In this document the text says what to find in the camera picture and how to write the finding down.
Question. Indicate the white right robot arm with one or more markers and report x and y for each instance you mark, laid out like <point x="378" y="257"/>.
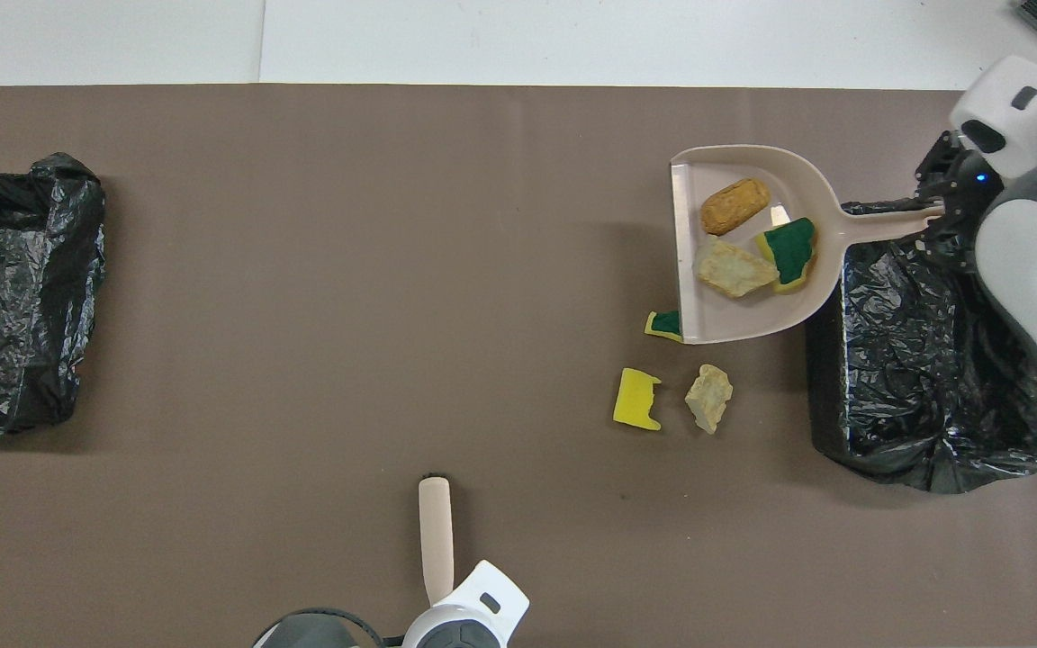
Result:
<point x="1032" y="252"/>

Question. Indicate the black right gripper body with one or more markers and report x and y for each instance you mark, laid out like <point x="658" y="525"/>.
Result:
<point x="969" y="180"/>

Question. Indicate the brown bread-like foam chunk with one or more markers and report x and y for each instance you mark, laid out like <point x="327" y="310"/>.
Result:
<point x="734" y="205"/>

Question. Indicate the pink hand brush black bristles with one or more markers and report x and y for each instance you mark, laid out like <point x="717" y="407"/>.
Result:
<point x="436" y="531"/>

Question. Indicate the notched yellow sponge piece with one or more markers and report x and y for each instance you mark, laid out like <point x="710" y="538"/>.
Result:
<point x="634" y="400"/>

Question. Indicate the green and yellow sponge wedge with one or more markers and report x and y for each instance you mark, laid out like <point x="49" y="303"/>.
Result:
<point x="661" y="324"/>

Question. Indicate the yellow sponge chunk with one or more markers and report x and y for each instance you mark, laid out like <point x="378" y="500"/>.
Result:
<point x="793" y="247"/>

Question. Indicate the brown paper table mat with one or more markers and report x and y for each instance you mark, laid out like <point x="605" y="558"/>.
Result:
<point x="302" y="270"/>

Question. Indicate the pink plastic dustpan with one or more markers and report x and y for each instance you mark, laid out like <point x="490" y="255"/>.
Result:
<point x="752" y="317"/>

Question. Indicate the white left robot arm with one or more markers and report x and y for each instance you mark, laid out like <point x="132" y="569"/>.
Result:
<point x="473" y="612"/>

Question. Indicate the beige rock chunk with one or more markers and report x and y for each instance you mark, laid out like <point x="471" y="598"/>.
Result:
<point x="733" y="270"/>
<point x="707" y="396"/>

